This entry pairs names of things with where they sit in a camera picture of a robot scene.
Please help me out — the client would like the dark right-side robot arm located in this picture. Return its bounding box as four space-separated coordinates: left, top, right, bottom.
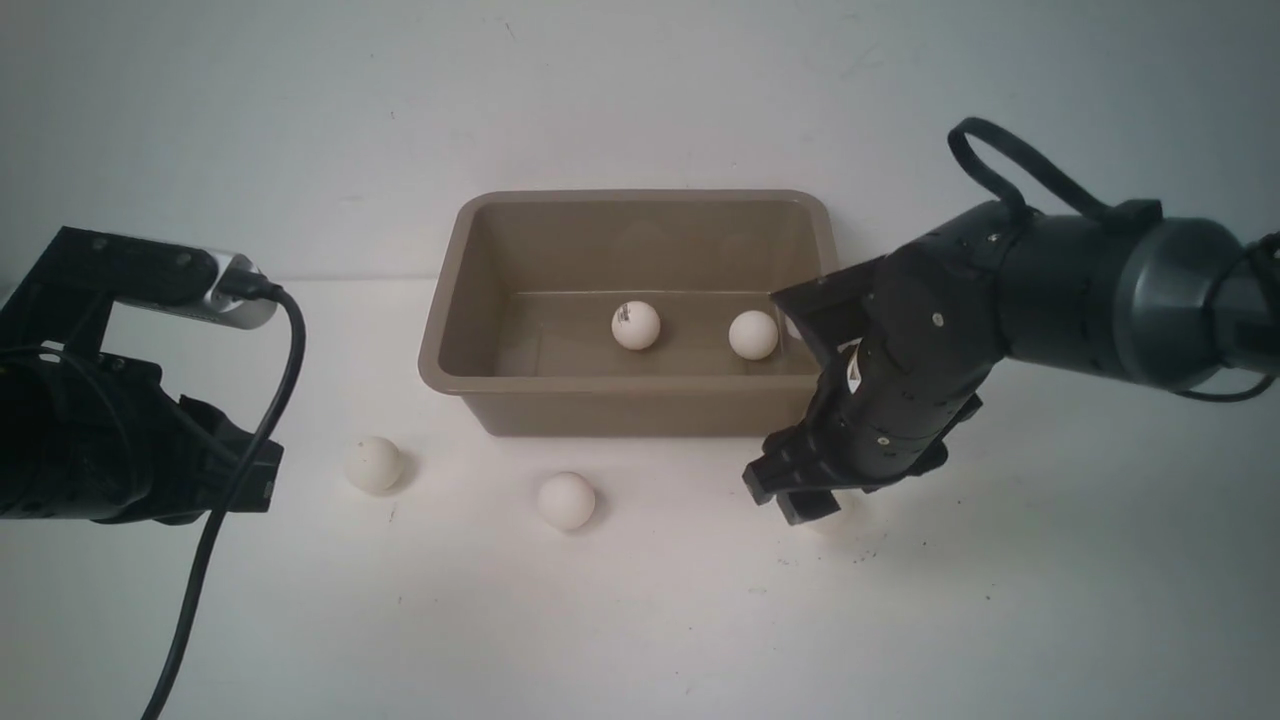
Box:
742 202 1277 525

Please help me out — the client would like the marked white ping-pong ball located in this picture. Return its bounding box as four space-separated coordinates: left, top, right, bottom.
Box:
611 300 660 352

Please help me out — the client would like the right-side black cable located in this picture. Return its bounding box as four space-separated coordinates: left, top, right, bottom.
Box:
946 117 1280 404

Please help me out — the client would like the left-side black cable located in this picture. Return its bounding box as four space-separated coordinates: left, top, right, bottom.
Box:
140 275 307 720

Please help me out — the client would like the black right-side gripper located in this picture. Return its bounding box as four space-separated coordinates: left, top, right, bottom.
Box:
742 229 1004 527

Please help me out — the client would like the tan plastic bin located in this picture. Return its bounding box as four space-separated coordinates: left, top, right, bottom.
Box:
417 190 838 438

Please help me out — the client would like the right-side wrist camera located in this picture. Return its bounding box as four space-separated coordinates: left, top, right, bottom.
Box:
769 256 884 369

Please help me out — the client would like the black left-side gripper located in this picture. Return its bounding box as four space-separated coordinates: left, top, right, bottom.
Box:
3 346 284 524

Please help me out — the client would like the left-side silver wrist camera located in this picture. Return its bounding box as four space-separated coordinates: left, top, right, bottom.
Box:
1 227 278 357

